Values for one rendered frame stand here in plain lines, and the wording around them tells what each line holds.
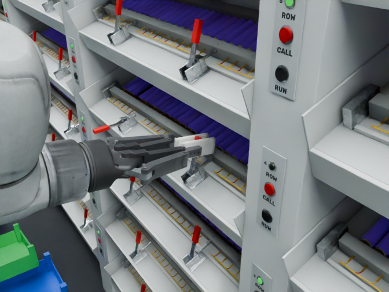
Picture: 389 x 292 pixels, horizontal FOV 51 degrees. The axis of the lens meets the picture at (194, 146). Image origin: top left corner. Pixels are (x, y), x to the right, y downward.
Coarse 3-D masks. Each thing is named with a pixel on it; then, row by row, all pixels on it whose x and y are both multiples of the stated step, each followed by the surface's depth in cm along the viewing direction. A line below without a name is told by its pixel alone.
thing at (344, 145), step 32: (384, 64) 48; (352, 96) 46; (384, 96) 44; (320, 128) 45; (352, 128) 46; (384, 128) 44; (320, 160) 45; (352, 160) 43; (384, 160) 41; (352, 192) 44; (384, 192) 39
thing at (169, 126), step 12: (120, 96) 100; (132, 108) 98; (144, 108) 92; (144, 120) 91; (156, 120) 88; (168, 120) 86; (156, 132) 87; (168, 132) 86; (180, 132) 82; (216, 156) 73; (228, 156) 72; (228, 168) 72; (240, 168) 69; (228, 180) 70
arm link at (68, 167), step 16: (48, 144) 55; (64, 144) 56; (48, 160) 53; (64, 160) 54; (80, 160) 55; (48, 176) 53; (64, 176) 54; (80, 176) 55; (64, 192) 54; (80, 192) 56
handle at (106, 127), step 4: (120, 120) 92; (112, 124) 91; (116, 124) 91; (120, 124) 91; (96, 128) 89; (100, 128) 89; (104, 128) 89; (108, 128) 90; (96, 132) 88; (100, 132) 89
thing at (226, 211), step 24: (120, 72) 107; (96, 96) 105; (96, 120) 106; (216, 168) 75; (192, 192) 72; (216, 192) 70; (240, 192) 69; (216, 216) 67; (240, 216) 59; (240, 240) 64
